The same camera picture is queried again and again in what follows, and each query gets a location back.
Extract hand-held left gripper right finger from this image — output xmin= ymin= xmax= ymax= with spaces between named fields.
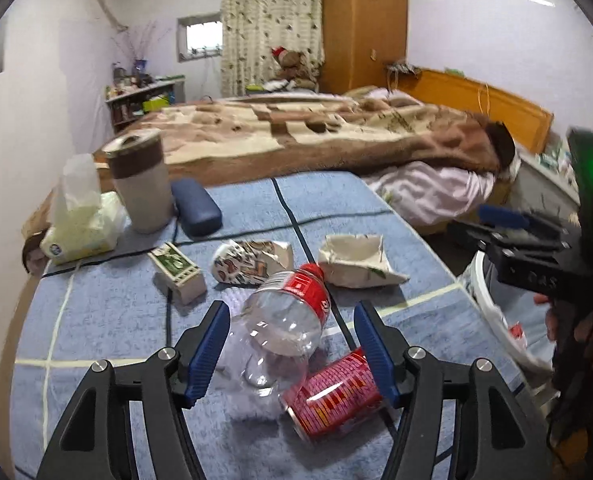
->
xmin=353 ymin=300 xmax=552 ymax=480

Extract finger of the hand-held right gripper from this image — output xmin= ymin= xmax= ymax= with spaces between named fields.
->
xmin=445 ymin=220 xmax=567 ymax=260
xmin=478 ymin=204 xmax=578 ymax=242

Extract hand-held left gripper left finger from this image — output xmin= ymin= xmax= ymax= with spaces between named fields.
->
xmin=36 ymin=300 xmax=231 ymax=480

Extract white round trash bin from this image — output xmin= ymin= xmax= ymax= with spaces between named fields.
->
xmin=464 ymin=250 xmax=557 ymax=376

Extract red drink can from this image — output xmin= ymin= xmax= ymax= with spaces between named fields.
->
xmin=280 ymin=347 xmax=385 ymax=443

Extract clear bottle with red label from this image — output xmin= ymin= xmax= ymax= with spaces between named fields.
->
xmin=221 ymin=262 xmax=331 ymax=396

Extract small cream cardboard box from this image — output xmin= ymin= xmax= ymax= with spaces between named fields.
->
xmin=148 ymin=241 xmax=208 ymax=307

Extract white carton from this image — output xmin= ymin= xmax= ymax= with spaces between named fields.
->
xmin=318 ymin=233 xmax=411 ymax=288

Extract crushed patterned paper cup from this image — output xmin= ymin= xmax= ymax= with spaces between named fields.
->
xmin=211 ymin=239 xmax=294 ymax=287

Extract person's right hand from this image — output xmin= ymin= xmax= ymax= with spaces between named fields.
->
xmin=534 ymin=292 xmax=593 ymax=401

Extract grey drawer cabinet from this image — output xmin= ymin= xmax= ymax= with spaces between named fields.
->
xmin=519 ymin=152 xmax=582 ymax=211

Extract pale pink bedsheet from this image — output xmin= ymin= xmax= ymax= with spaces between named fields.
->
xmin=364 ymin=160 xmax=507 ymax=226

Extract group of medicine boxes and bottles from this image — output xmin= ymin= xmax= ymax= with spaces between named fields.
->
xmin=537 ymin=135 xmax=577 ymax=181

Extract blue checked tablecloth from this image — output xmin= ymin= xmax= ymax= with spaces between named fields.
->
xmin=9 ymin=172 xmax=522 ymax=480

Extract wooden bed headboard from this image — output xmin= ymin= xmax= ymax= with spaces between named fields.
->
xmin=411 ymin=69 xmax=555 ymax=156

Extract dark blue glasses case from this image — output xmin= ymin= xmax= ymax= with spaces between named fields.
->
xmin=170 ymin=178 xmax=223 ymax=239

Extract beige brown tumbler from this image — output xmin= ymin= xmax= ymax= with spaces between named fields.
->
xmin=101 ymin=128 xmax=173 ymax=234

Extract yellow tissue pack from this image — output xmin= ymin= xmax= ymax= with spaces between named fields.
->
xmin=40 ymin=154 xmax=127 ymax=266

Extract brown printed blanket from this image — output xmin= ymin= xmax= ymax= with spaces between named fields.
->
xmin=94 ymin=96 xmax=516 ymax=188

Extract wooden wardrobe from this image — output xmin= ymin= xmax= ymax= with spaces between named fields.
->
xmin=321 ymin=0 xmax=408 ymax=95

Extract brown teddy bear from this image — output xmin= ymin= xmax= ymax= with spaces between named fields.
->
xmin=269 ymin=47 xmax=322 ymax=90

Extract cluttered shelf desk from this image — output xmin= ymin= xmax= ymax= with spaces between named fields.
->
xmin=105 ymin=76 xmax=184 ymax=133

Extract patterned window curtain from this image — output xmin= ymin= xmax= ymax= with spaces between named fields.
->
xmin=220 ymin=0 xmax=325 ymax=97

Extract vase of purple branches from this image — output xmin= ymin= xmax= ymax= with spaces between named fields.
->
xmin=111 ymin=22 xmax=170 ymax=73

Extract small barred window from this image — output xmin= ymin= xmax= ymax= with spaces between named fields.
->
xmin=177 ymin=16 xmax=224 ymax=61

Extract wrapped air conditioner pipe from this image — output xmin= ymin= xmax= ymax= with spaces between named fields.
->
xmin=89 ymin=0 xmax=127 ymax=31

